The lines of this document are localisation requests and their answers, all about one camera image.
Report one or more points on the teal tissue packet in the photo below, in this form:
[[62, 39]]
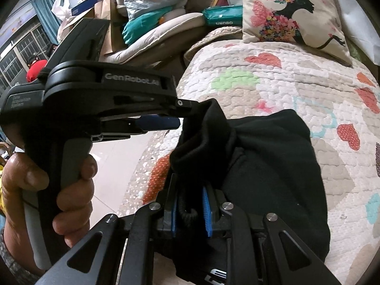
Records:
[[222, 16]]

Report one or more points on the teal cloth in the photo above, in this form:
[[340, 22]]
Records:
[[139, 28]]

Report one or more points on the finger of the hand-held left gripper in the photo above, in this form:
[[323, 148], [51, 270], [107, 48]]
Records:
[[160, 123], [190, 107]]

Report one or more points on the white plastic bag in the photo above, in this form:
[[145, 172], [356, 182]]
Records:
[[62, 9]]

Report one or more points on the teal curtain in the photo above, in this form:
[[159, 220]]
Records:
[[46, 17]]

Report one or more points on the person's left hand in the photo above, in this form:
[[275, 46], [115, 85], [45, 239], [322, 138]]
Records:
[[77, 202]]

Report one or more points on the heart-patterned quilted blanket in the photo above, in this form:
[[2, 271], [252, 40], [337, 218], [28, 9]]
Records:
[[267, 95]]

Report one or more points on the black pants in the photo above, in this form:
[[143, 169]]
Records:
[[267, 160]]

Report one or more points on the open cardboard box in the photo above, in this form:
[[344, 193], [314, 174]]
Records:
[[80, 17]]

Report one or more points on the white paper bag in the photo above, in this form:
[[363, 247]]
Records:
[[350, 6]]

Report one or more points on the brown paper bag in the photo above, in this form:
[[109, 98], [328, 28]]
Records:
[[108, 23]]

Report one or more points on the floral silhouette printed pillow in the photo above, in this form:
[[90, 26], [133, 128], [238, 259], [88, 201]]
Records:
[[314, 26]]

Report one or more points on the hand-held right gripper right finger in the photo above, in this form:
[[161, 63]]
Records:
[[208, 213]]

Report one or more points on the blue box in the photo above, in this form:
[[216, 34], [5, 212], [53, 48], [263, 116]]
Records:
[[86, 6]]

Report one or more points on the beige padded chair cushion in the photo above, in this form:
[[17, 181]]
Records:
[[154, 32]]

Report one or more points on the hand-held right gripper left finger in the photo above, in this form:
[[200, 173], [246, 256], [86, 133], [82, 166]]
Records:
[[174, 213]]

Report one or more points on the barred window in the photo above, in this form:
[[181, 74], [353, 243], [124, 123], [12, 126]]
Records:
[[20, 50]]

